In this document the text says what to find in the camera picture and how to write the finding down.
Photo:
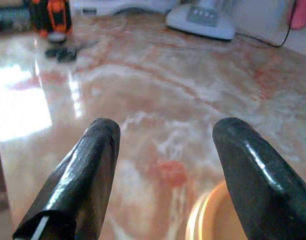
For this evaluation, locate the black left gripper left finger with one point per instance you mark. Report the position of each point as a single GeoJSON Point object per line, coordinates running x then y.
{"type": "Point", "coordinates": [77, 190]}

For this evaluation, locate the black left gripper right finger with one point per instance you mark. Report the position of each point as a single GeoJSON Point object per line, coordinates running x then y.
{"type": "Point", "coordinates": [263, 195]}

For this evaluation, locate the orange round container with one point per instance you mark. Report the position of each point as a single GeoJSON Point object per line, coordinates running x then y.
{"type": "Point", "coordinates": [212, 220]}

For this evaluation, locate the small black floor object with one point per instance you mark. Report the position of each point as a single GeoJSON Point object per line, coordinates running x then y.
{"type": "Point", "coordinates": [62, 53]}

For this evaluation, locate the orange black machine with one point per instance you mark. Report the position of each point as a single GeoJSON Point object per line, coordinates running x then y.
{"type": "Point", "coordinates": [55, 15]}

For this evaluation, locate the white fan base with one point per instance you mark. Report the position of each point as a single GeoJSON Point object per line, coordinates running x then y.
{"type": "Point", "coordinates": [200, 26]}

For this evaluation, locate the pink cloth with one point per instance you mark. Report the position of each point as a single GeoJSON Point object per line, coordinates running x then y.
{"type": "Point", "coordinates": [301, 15]}

